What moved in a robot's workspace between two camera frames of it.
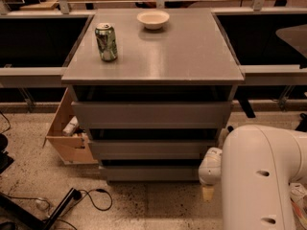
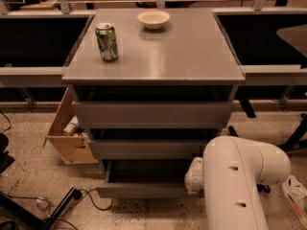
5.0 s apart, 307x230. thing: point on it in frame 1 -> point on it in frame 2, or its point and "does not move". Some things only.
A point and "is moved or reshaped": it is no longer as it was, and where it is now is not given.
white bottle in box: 71,126 does not move
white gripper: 209,172 -> 193,176
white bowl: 153,19 does not move
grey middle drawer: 151,149 does not move
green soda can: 106,40 does not move
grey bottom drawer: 151,173 is moved or reshaped
